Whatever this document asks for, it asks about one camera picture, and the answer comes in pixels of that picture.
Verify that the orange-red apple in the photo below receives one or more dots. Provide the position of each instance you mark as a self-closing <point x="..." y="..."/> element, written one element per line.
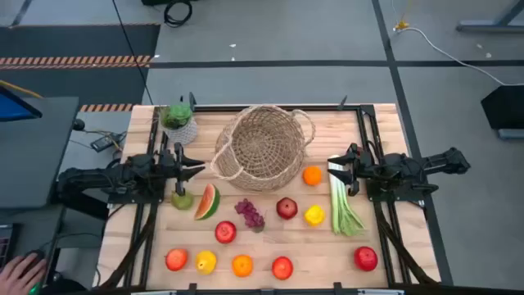
<point x="176" y="260"/>
<point x="282" y="268"/>

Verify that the orange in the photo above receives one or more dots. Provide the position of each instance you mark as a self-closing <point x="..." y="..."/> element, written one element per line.
<point x="242" y="266"/>
<point x="312" y="176"/>

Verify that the monitor with blue screen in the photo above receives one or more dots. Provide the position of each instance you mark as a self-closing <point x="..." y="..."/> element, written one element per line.
<point x="14" y="107"/>

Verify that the dark grey side desk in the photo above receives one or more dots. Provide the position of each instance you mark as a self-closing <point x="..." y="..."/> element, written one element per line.
<point x="37" y="155"/>

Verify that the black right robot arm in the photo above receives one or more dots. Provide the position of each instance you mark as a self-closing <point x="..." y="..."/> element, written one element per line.
<point x="409" y="170"/>

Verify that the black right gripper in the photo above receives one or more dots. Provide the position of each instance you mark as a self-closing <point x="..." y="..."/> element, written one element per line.
<point x="362" y="166"/>

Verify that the black keyboard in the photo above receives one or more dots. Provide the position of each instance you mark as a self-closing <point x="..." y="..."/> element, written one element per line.
<point x="4" y="246"/>

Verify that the black computer mouse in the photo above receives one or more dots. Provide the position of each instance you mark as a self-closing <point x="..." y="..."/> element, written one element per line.
<point x="37" y="256"/>

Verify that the black power adapter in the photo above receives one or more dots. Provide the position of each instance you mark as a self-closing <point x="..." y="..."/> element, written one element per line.
<point x="102" y="142"/>

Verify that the person's hand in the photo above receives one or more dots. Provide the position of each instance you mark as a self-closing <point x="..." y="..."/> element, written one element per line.
<point x="18" y="276"/>

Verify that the succulent in white patterned pot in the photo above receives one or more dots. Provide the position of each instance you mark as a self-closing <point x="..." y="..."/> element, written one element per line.
<point x="184" y="133"/>

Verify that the purple grape bunch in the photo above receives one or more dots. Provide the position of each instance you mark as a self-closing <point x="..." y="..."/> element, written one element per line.
<point x="250" y="215"/>

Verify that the yellow bell pepper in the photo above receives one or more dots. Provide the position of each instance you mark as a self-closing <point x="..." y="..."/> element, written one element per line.
<point x="205" y="262"/>
<point x="314" y="216"/>

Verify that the black box on floor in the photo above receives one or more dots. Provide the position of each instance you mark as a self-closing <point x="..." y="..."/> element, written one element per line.
<point x="505" y="108"/>

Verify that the watermelon slice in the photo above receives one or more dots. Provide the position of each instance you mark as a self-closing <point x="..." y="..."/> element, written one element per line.
<point x="208" y="202"/>

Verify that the black table edge bracket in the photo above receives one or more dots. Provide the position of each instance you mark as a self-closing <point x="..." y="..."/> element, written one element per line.
<point x="337" y="287"/>
<point x="191" y="100"/>
<point x="192" y="287"/>

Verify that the red apple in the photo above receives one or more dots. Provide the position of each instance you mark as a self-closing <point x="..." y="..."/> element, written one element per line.
<point x="365" y="259"/>
<point x="225" y="232"/>
<point x="287" y="209"/>

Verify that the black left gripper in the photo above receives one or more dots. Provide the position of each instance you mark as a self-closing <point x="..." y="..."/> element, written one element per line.
<point x="168" y="166"/>

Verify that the pale green celery bunch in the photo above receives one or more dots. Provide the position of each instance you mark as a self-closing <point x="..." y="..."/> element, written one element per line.
<point x="341" y="213"/>

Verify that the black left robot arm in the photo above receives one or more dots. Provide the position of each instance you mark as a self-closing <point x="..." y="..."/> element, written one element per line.
<point x="102" y="178"/>

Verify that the small black round knob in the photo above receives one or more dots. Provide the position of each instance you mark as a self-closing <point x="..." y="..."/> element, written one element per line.
<point x="78" y="124"/>

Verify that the black hazard-striped floor mat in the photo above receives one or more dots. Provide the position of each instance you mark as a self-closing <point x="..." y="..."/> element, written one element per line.
<point x="82" y="82"/>

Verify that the green pear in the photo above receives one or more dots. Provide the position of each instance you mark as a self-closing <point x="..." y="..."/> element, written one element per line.
<point x="183" y="202"/>

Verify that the grey metal floor frame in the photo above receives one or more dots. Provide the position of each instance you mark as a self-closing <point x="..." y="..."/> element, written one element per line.
<point x="491" y="27"/>

